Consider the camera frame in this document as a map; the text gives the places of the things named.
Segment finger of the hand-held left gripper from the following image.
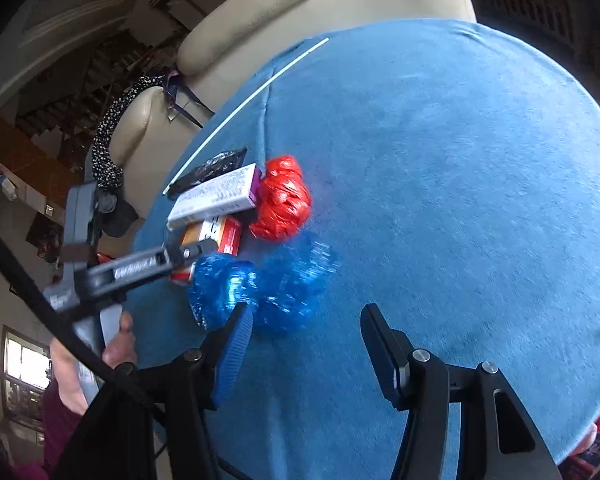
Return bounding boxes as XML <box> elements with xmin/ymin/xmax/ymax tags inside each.
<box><xmin>162</xmin><ymin>239</ymin><xmax>218</xmax><ymax>276</ymax></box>

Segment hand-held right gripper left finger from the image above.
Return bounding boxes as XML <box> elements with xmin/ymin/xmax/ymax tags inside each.
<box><xmin>55</xmin><ymin>302</ymin><xmax>255</xmax><ymax>480</ymax></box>

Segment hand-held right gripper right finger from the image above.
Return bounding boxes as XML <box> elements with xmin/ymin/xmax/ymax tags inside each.
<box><xmin>360</xmin><ymin>304</ymin><xmax>563</xmax><ymax>480</ymax></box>

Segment orange cardboard box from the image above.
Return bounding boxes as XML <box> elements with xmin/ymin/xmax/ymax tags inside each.
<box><xmin>170</xmin><ymin>215</ymin><xmax>243</xmax><ymax>286</ymax></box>

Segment blue plastic bag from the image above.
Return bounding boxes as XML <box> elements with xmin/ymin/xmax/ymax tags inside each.
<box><xmin>187</xmin><ymin>252</ymin><xmax>261</xmax><ymax>331</ymax></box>
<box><xmin>252</xmin><ymin>232</ymin><xmax>338</xmax><ymax>333</ymax></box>

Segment black plastic bag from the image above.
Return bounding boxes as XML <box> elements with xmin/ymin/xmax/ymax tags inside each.
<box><xmin>177</xmin><ymin>147</ymin><xmax>248</xmax><ymax>196</ymax></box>

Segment person's left forearm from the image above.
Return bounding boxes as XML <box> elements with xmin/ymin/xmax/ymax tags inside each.
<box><xmin>42</xmin><ymin>337</ymin><xmax>103</xmax><ymax>461</ymax></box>

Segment person's left hand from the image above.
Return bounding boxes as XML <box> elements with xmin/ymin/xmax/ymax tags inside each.
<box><xmin>102</xmin><ymin>312</ymin><xmax>138</xmax><ymax>368</ymax></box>

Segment white box with purple end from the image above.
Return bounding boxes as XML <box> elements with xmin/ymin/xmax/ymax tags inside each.
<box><xmin>167</xmin><ymin>162</ymin><xmax>263</xmax><ymax>231</ymax></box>

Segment dark grey clothing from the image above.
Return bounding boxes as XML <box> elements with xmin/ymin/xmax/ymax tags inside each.
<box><xmin>97</xmin><ymin>190</ymin><xmax>141</xmax><ymax>238</ymax></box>

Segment crumpled red plastic bag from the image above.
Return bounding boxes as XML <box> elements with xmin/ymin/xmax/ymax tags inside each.
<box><xmin>249</xmin><ymin>155</ymin><xmax>313</xmax><ymax>242</ymax></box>

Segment bright window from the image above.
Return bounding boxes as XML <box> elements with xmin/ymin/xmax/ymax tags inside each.
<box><xmin>2</xmin><ymin>325</ymin><xmax>53</xmax><ymax>391</ymax></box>

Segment black white spotted cloth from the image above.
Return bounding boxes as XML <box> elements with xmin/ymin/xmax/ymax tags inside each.
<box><xmin>90</xmin><ymin>75</ymin><xmax>168</xmax><ymax>191</ymax></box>

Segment thin white stick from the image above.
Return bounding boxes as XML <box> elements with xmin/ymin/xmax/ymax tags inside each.
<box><xmin>162</xmin><ymin>37</ymin><xmax>330</xmax><ymax>196</ymax></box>

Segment wooden staircase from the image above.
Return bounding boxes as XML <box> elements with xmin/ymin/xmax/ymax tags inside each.
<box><xmin>15</xmin><ymin>35</ymin><xmax>181</xmax><ymax>161</ymax></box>

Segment blue tablecloth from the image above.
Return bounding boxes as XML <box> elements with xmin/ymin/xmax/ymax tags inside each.
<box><xmin>125</xmin><ymin>19</ymin><xmax>600</xmax><ymax>480</ymax></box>

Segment cream leather sofa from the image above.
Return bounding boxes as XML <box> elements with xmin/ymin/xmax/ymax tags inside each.
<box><xmin>107</xmin><ymin>0</ymin><xmax>478</xmax><ymax>221</ymax></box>

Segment dark wooden lattice cabinet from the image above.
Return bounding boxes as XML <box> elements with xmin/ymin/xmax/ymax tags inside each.
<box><xmin>460</xmin><ymin>0</ymin><xmax>596</xmax><ymax>61</ymax></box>

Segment black cable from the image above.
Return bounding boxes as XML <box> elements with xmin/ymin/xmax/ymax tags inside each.
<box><xmin>0</xmin><ymin>215</ymin><xmax>166</xmax><ymax>426</ymax></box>

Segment blue bag straps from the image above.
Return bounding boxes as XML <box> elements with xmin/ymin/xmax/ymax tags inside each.
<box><xmin>162</xmin><ymin>72</ymin><xmax>216</xmax><ymax>128</ymax></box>

